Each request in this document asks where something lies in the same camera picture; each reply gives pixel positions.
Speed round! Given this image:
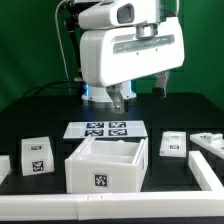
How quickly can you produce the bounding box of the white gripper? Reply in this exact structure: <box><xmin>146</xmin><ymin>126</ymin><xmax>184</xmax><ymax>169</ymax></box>
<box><xmin>80</xmin><ymin>17</ymin><xmax>185</xmax><ymax>112</ymax></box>

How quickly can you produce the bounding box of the white cabinet door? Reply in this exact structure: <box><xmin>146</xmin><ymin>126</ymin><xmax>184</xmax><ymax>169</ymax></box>
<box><xmin>190</xmin><ymin>132</ymin><xmax>224</xmax><ymax>159</ymax></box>
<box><xmin>160</xmin><ymin>131</ymin><xmax>186</xmax><ymax>158</ymax></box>

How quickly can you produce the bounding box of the white cabinet body box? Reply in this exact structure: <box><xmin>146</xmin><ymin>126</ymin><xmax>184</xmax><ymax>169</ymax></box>
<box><xmin>65</xmin><ymin>137</ymin><xmax>148</xmax><ymax>194</ymax></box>

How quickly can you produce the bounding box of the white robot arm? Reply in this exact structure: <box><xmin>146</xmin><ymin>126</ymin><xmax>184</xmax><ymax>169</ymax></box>
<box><xmin>66</xmin><ymin>0</ymin><xmax>184</xmax><ymax>112</ymax></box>

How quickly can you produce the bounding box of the white wedge cabinet top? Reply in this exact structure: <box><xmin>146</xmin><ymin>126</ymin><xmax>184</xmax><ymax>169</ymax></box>
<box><xmin>21</xmin><ymin>137</ymin><xmax>54</xmax><ymax>176</ymax></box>

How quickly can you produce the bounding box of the white marker plate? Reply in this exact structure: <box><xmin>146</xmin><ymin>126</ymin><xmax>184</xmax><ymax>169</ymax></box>
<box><xmin>63</xmin><ymin>120</ymin><xmax>147</xmax><ymax>140</ymax></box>

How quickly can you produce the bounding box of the white obstacle fence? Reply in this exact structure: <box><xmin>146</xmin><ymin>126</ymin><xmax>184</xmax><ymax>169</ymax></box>
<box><xmin>0</xmin><ymin>151</ymin><xmax>224</xmax><ymax>221</ymax></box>

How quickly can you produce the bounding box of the black cable bundle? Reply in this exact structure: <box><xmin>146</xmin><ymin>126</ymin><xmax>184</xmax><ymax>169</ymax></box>
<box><xmin>21</xmin><ymin>79</ymin><xmax>84</xmax><ymax>98</ymax></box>

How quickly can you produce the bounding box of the white cable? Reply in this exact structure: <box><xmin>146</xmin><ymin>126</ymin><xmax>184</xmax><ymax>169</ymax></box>
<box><xmin>54</xmin><ymin>0</ymin><xmax>71</xmax><ymax>81</ymax></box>

